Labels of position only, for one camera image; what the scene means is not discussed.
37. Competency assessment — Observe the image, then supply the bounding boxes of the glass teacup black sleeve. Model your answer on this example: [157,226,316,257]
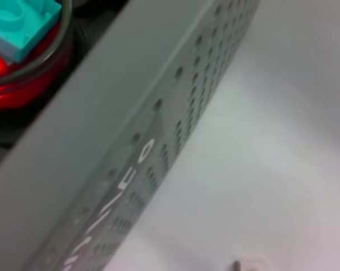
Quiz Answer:
[0,0,77,133]

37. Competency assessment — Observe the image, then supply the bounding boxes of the white building brick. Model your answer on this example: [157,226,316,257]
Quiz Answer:
[231,258,271,271]

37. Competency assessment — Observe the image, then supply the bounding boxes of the teal square building brick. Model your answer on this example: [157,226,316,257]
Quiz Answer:
[0,0,63,62]

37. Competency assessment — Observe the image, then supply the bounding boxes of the grey perforated storage basket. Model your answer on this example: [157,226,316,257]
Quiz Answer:
[0,0,260,271]

